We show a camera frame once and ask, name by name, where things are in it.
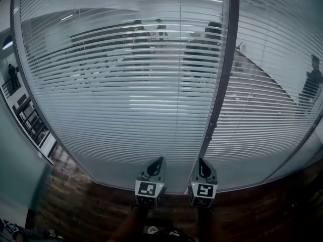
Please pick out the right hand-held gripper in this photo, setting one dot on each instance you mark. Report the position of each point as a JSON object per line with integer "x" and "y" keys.
{"x": 204, "y": 193}

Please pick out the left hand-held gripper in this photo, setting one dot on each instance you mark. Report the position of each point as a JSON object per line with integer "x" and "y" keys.
{"x": 150, "y": 191}

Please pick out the person's left forearm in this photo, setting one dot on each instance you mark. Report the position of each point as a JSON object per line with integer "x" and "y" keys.
{"x": 128, "y": 226}

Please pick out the person's right forearm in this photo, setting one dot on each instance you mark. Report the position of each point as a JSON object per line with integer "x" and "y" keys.
{"x": 208, "y": 223}

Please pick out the person's white shoe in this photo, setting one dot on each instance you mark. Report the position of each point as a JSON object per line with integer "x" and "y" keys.
{"x": 174, "y": 233}
{"x": 152, "y": 229}

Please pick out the person's dark trousers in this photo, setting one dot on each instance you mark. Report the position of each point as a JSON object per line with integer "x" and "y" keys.
{"x": 164, "y": 238}

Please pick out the small round silver object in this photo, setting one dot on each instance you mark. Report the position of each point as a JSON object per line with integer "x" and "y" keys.
{"x": 51, "y": 233}

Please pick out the frosted glass door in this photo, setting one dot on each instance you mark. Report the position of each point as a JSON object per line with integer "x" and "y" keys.
{"x": 17, "y": 165}

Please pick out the black stair railing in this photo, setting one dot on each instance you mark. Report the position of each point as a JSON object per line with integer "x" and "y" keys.
{"x": 15, "y": 110}

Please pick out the black landing railing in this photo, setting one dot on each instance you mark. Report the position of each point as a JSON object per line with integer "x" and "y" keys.
{"x": 6, "y": 89}

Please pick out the dark dome pendant lamp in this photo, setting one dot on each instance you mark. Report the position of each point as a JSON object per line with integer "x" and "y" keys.
{"x": 7, "y": 40}

